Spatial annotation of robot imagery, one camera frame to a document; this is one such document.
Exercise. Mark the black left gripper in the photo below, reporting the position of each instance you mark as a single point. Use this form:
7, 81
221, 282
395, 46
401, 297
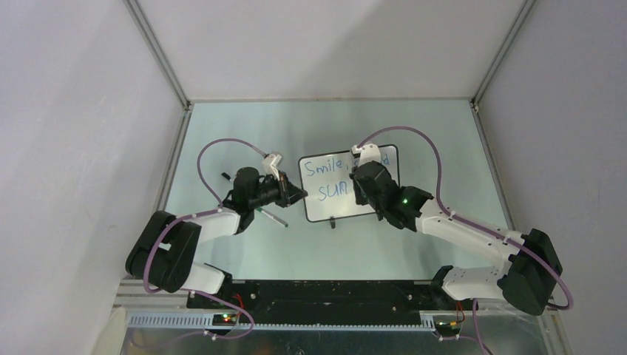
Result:
294, 194

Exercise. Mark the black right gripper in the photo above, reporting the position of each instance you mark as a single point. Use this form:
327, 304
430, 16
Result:
360, 199

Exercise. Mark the small black framed whiteboard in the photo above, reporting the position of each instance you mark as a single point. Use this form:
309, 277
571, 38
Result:
326, 179

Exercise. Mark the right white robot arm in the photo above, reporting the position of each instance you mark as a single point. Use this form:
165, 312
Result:
522, 269

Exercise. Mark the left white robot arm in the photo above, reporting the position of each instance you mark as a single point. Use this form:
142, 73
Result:
164, 254

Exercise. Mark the green capped whiteboard marker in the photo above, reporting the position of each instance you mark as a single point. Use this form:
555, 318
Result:
273, 217

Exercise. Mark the black capped whiteboard marker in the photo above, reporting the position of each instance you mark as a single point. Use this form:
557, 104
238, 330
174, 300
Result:
226, 175

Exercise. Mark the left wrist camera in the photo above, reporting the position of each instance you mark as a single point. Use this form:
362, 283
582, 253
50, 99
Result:
271, 163

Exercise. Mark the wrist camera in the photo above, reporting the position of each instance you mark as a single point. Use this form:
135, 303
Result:
369, 152
271, 163

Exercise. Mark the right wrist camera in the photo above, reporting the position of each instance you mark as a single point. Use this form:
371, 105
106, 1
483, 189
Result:
369, 152

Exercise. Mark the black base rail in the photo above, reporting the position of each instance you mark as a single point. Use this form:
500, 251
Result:
347, 302

